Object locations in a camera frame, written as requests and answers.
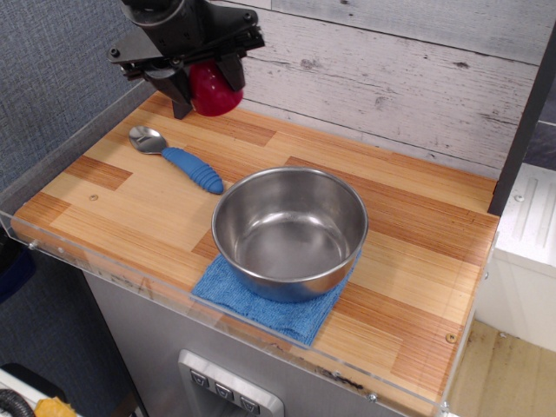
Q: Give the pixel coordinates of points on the stainless steel pot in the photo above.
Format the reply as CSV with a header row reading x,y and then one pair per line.
x,y
290,233

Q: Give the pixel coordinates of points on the dark vertical post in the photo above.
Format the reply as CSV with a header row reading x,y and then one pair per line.
x,y
526,127

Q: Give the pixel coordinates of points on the white side cabinet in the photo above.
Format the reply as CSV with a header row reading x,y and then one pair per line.
x,y
517,296

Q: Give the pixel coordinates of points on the red toy pepper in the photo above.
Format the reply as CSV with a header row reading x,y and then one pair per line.
x,y
211,94

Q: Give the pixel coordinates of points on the blue folded cloth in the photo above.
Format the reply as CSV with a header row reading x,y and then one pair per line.
x,y
300,321

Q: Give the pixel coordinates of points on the clear acrylic table guard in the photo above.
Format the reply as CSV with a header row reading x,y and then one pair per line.
x,y
397,331

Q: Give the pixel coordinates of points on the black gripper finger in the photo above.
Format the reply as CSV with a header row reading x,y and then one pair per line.
x,y
173,83
231,68

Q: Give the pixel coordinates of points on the stainless steel cabinet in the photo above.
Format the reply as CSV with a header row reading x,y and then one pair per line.
x,y
150,336

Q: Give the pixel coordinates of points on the blue handled metal spoon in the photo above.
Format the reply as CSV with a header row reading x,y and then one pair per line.
x,y
150,142

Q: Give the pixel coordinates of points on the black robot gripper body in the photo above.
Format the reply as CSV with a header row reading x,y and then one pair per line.
x,y
184,32

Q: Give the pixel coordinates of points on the silver button control panel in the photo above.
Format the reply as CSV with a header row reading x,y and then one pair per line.
x,y
214,391

